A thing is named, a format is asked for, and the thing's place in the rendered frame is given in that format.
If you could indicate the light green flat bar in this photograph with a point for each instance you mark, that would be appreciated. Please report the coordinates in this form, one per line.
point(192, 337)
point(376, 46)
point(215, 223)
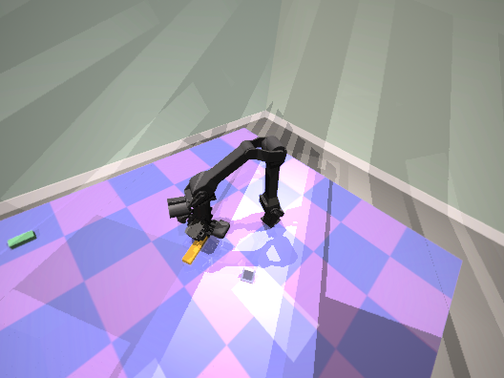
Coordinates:
point(22, 239)

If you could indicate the yellow bar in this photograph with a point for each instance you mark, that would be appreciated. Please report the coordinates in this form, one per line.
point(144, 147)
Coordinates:
point(193, 251)

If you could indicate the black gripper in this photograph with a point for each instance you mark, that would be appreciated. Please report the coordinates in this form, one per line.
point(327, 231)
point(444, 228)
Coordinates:
point(218, 228)

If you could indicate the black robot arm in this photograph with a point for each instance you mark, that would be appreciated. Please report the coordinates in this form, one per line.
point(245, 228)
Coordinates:
point(202, 186)

